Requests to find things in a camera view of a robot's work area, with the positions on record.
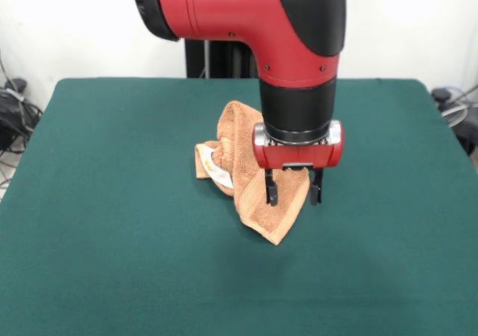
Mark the orange-brown terry towel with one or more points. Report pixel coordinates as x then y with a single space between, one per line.
239 153

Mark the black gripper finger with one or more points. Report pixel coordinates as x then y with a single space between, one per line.
272 192
316 192

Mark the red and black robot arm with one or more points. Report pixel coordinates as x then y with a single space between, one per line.
242 11

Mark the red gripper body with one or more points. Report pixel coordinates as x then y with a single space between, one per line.
298 157

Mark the dark green table cloth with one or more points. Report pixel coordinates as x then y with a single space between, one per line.
112 239

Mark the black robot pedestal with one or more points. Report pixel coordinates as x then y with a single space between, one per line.
224 59

